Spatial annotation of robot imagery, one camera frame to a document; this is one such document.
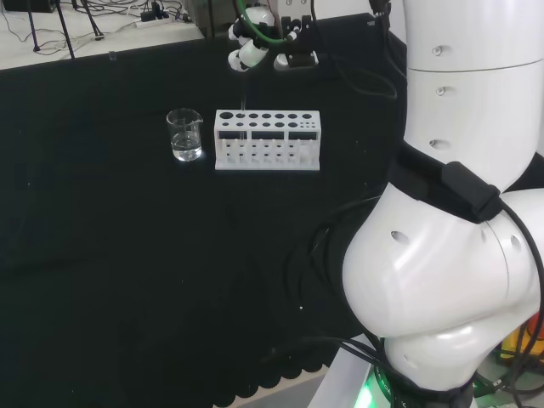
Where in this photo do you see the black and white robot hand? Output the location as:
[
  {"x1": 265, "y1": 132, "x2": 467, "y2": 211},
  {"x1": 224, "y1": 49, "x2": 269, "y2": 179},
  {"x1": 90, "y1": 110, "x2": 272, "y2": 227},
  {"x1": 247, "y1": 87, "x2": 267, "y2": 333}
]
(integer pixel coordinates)
[{"x1": 227, "y1": 0, "x2": 320, "y2": 74}]

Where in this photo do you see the clear glass rod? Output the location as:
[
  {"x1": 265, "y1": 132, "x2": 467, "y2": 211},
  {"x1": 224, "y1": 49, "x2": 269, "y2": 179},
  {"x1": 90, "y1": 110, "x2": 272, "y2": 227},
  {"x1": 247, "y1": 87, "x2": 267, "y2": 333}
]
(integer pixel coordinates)
[{"x1": 240, "y1": 70, "x2": 248, "y2": 142}]

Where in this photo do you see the white test tube rack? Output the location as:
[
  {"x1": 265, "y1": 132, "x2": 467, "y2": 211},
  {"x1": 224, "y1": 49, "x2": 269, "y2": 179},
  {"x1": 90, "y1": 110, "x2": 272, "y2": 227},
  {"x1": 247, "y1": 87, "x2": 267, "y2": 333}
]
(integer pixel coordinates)
[{"x1": 214, "y1": 109, "x2": 321, "y2": 172}]

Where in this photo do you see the grey box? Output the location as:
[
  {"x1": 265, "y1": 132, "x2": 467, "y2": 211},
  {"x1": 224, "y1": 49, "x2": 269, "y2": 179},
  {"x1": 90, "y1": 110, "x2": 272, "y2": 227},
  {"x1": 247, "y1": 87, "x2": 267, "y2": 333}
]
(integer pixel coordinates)
[{"x1": 186, "y1": 0, "x2": 256, "y2": 39}]

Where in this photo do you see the white power strip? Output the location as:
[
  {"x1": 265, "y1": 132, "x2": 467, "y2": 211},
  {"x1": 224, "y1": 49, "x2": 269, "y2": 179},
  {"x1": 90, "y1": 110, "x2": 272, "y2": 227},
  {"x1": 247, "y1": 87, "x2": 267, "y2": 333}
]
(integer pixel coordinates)
[{"x1": 134, "y1": 16, "x2": 172, "y2": 29}]

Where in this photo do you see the clear glass beaker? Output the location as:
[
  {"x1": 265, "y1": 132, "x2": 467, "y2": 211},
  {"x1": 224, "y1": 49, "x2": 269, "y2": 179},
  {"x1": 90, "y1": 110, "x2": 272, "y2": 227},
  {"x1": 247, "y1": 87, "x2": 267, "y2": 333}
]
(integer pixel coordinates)
[{"x1": 166, "y1": 108, "x2": 204, "y2": 162}]

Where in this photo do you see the black tripod leg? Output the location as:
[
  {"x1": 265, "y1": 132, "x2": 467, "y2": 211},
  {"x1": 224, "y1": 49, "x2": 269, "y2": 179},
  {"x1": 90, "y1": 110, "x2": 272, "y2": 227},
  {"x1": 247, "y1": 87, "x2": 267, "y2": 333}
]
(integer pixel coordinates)
[
  {"x1": 82, "y1": 0, "x2": 105, "y2": 42},
  {"x1": 27, "y1": 0, "x2": 42, "y2": 53},
  {"x1": 54, "y1": 0, "x2": 77, "y2": 60}
]

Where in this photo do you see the black box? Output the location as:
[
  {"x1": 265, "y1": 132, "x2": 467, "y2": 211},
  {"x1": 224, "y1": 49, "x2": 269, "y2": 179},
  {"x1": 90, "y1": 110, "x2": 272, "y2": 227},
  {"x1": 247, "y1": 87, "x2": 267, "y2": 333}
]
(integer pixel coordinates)
[{"x1": 3, "y1": 0, "x2": 57, "y2": 14}]

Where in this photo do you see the black bench cloth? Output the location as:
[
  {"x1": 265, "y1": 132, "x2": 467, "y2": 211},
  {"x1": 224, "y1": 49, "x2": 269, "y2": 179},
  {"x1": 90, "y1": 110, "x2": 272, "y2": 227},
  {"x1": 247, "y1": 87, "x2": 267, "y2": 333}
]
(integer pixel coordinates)
[{"x1": 0, "y1": 12, "x2": 409, "y2": 408}]

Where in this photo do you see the yellow stop button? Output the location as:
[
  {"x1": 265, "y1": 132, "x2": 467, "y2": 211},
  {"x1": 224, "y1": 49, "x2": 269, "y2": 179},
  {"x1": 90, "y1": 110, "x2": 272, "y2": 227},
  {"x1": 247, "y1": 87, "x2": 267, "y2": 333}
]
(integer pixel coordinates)
[{"x1": 499, "y1": 314, "x2": 544, "y2": 360}]

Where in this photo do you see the green cable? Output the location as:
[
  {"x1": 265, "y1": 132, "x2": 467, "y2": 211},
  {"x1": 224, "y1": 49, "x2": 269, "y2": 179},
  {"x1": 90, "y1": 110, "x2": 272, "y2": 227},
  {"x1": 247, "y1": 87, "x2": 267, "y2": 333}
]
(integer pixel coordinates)
[{"x1": 235, "y1": 0, "x2": 285, "y2": 47}]

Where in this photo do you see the thick black cable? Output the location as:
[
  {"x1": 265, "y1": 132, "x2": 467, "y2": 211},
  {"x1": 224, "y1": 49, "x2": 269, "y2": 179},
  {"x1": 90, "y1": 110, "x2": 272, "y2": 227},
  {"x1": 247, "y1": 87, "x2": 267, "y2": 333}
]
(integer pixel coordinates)
[{"x1": 309, "y1": 0, "x2": 400, "y2": 102}]

